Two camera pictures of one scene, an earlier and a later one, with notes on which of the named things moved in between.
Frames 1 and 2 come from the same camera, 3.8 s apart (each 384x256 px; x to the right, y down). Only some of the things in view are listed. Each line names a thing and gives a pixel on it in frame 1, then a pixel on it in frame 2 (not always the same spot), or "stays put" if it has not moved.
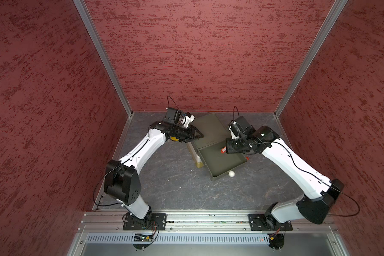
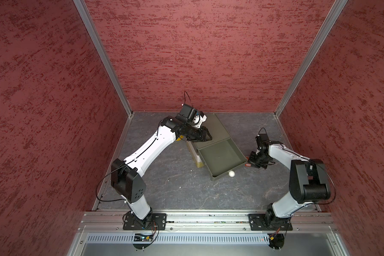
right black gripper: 230,149 to 254,164
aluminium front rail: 306,221 stays put
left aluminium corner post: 90,27 stays put
